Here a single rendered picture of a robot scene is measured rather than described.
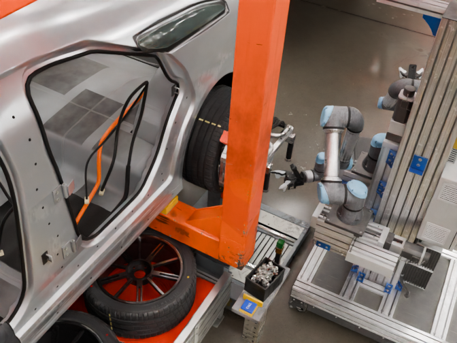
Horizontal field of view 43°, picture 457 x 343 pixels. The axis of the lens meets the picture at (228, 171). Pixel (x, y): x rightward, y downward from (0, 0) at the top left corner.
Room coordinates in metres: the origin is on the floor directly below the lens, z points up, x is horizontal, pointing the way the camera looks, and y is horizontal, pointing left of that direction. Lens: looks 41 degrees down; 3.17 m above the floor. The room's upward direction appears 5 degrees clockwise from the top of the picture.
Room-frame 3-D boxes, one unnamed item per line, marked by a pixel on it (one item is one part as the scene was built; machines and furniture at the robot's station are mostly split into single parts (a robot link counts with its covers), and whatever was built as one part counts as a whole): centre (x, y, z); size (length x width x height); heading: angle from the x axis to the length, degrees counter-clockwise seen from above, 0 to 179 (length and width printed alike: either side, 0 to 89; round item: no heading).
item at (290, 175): (2.66, -0.41, 0.80); 0.12 x 0.08 x 0.09; 110
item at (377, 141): (2.82, -0.91, 0.98); 0.13 x 0.12 x 0.14; 81
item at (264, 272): (2.11, -0.26, 0.51); 0.20 x 0.14 x 0.13; 145
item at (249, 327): (2.07, -0.24, 0.21); 0.10 x 0.10 x 0.42; 65
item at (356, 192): (2.37, -0.70, 0.98); 0.13 x 0.12 x 0.14; 94
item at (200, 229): (2.40, 0.22, 0.69); 0.52 x 0.17 x 0.35; 65
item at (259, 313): (2.09, -0.25, 0.44); 0.43 x 0.17 x 0.03; 155
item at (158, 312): (2.12, 0.46, 0.39); 0.66 x 0.66 x 0.24
